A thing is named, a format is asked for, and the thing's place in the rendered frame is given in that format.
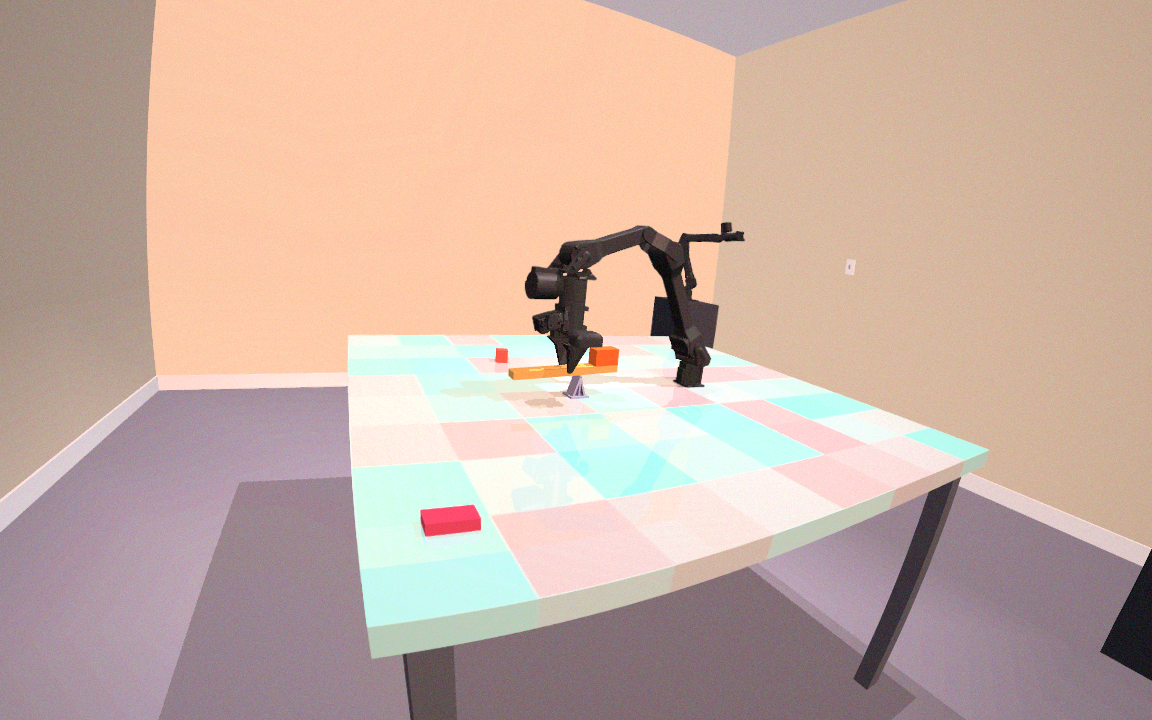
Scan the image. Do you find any orange bar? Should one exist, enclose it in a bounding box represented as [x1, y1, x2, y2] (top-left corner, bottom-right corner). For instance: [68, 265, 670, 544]
[507, 346, 619, 380]

